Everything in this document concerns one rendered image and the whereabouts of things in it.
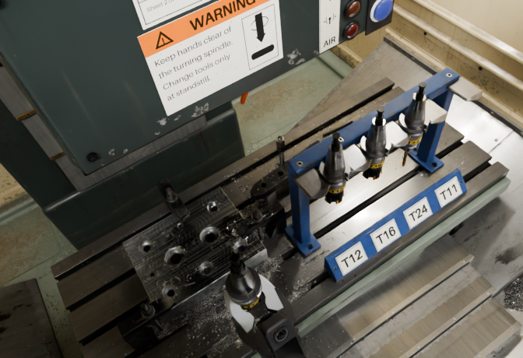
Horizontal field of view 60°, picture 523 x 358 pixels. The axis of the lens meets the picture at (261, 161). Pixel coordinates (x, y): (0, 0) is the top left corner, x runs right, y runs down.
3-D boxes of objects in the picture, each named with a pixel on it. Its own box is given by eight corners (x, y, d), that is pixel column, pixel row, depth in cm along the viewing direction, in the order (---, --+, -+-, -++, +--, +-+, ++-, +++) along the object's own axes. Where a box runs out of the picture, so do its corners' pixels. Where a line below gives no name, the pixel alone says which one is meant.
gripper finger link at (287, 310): (259, 296, 83) (275, 342, 78) (258, 293, 81) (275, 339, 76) (283, 287, 83) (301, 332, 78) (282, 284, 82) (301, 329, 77)
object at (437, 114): (451, 117, 101) (452, 114, 100) (434, 128, 99) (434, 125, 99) (428, 100, 105) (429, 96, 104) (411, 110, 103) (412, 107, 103)
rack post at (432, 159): (444, 165, 130) (471, 89, 107) (429, 174, 129) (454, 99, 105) (418, 144, 136) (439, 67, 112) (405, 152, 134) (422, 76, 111)
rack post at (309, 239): (321, 246, 118) (322, 180, 95) (304, 257, 117) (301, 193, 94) (299, 219, 124) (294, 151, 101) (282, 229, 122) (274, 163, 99)
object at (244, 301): (248, 266, 85) (247, 260, 83) (268, 289, 82) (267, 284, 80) (221, 286, 83) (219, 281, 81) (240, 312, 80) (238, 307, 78)
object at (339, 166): (335, 156, 95) (335, 135, 90) (350, 168, 93) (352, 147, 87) (319, 167, 94) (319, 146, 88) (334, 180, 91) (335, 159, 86)
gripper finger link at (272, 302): (254, 282, 89) (270, 326, 83) (250, 269, 84) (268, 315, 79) (268, 276, 89) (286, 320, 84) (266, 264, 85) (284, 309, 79)
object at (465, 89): (486, 95, 104) (487, 93, 103) (469, 105, 102) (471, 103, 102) (462, 78, 107) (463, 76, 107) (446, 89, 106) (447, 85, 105)
